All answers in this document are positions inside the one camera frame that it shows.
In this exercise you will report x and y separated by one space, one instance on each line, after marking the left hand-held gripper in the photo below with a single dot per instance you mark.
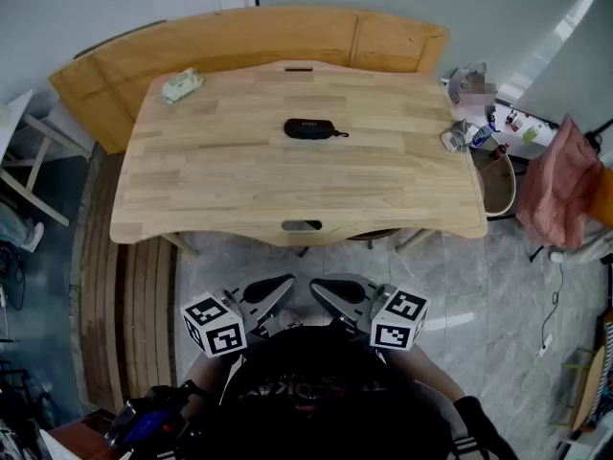
215 333

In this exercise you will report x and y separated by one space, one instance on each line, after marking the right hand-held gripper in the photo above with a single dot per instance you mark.
395 336

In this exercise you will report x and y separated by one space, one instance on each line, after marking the black zippered pouch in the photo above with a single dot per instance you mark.
309 129

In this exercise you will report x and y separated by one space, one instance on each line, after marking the person's right forearm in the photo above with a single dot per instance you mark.
421 372

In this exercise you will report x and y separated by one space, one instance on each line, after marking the person's left forearm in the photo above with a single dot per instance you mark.
206 372

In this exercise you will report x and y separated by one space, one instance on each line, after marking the person's left white shoe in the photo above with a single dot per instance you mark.
290 320

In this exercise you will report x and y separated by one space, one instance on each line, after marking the person's black shirt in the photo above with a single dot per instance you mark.
311 400

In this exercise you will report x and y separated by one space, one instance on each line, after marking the brown wooden slat boards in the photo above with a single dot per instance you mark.
134 305

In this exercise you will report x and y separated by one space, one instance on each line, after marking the grey white packet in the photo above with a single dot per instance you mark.
455 138

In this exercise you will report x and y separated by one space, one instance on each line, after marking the white power strip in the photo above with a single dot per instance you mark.
546 345

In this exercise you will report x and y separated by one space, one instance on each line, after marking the blue label bottle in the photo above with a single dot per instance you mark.
483 136

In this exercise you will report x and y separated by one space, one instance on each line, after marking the dark bottle red cap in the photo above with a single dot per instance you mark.
501 151

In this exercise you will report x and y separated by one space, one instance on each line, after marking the brown cabinet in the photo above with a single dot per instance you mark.
81 436

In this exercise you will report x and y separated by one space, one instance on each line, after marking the pink cloth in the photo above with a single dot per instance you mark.
560 194

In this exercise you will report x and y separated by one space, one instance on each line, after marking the white plastic bag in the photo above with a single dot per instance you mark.
462 84

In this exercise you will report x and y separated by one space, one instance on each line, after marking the small red bottle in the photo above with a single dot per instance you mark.
515 120

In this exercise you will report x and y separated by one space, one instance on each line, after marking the small green pack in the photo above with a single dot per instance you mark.
532 133

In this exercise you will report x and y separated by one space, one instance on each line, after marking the white side table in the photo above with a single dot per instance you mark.
531 115

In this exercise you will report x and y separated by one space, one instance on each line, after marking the large brown cardboard sheet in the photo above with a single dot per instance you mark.
215 36

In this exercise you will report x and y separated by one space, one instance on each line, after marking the orange cushion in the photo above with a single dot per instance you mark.
602 199

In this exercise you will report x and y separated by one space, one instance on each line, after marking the white table at left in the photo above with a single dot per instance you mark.
19 108

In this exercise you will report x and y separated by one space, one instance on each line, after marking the light wooden frame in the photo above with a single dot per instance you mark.
586 391

